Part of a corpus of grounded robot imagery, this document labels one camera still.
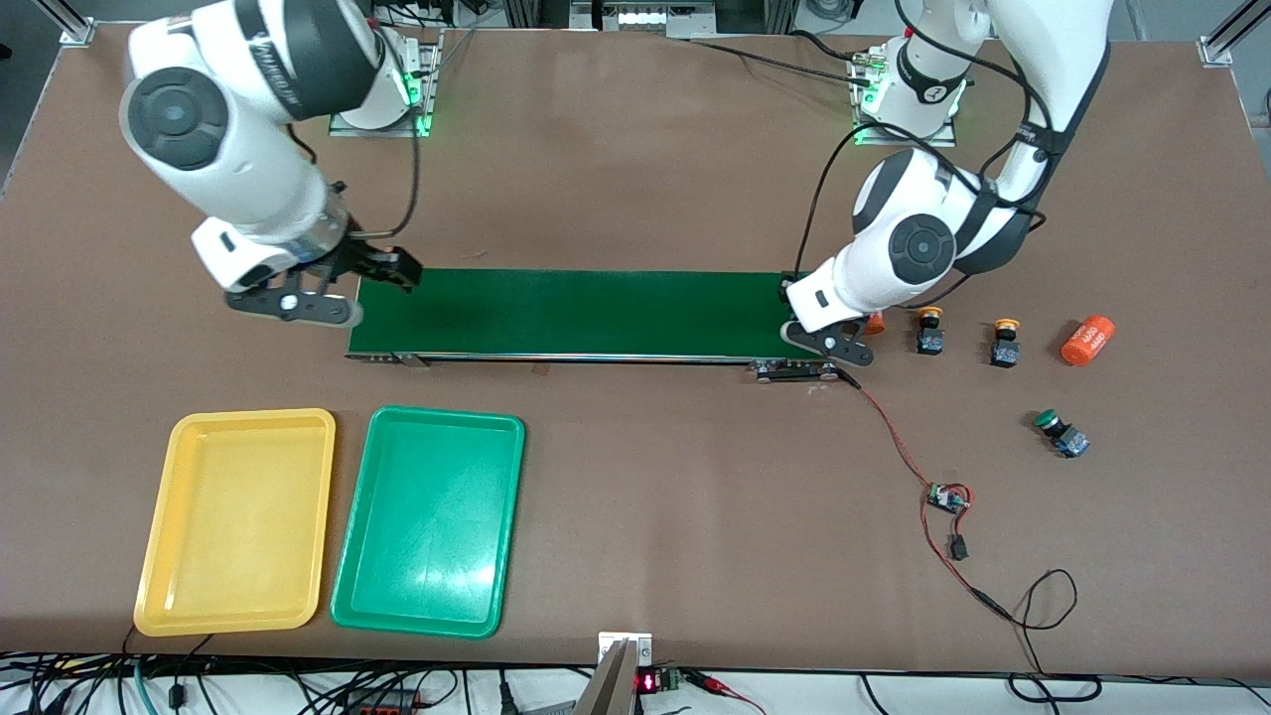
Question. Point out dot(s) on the small aluminium bracket plate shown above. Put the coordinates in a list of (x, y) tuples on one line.
[(635, 641)]

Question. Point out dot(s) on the orange black terminal block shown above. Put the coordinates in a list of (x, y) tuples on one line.
[(382, 707)]

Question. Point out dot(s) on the yellow plastic tray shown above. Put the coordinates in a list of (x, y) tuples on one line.
[(238, 516)]

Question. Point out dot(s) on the yellow push button switch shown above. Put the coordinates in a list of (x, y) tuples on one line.
[(930, 341), (1006, 353)]

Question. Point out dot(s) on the aluminium frame profile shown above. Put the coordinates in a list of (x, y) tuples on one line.
[(1226, 45), (70, 25)]

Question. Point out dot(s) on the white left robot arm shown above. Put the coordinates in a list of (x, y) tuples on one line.
[(1053, 60)]

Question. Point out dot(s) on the red LED display module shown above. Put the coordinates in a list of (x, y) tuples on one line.
[(647, 681)]

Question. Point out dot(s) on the silver control box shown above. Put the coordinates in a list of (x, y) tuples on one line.
[(645, 18)]

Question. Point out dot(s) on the grey metal mount post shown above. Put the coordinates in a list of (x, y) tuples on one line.
[(611, 685)]

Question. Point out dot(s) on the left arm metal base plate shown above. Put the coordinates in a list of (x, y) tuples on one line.
[(948, 139)]

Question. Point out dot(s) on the red clip lead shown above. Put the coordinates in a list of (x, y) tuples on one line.
[(715, 683)]

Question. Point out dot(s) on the small green circuit board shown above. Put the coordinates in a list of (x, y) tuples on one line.
[(945, 498)]

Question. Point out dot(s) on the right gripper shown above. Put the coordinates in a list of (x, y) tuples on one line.
[(359, 259)]

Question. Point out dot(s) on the green push button switch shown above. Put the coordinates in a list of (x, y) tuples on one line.
[(1067, 439)]

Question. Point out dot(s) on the green plastic tray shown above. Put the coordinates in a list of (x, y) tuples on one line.
[(427, 576)]

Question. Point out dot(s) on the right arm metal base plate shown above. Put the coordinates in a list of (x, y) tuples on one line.
[(432, 99)]

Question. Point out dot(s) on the orange cylinder marked 4680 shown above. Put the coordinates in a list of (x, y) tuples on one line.
[(1087, 341), (875, 324)]

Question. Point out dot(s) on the green conveyor belt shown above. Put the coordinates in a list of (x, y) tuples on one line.
[(596, 313)]

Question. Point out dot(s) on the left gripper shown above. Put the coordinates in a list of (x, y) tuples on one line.
[(783, 292)]

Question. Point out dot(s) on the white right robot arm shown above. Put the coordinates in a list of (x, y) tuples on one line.
[(228, 119)]

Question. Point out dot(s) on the small black inline switch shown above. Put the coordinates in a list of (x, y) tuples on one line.
[(959, 547)]

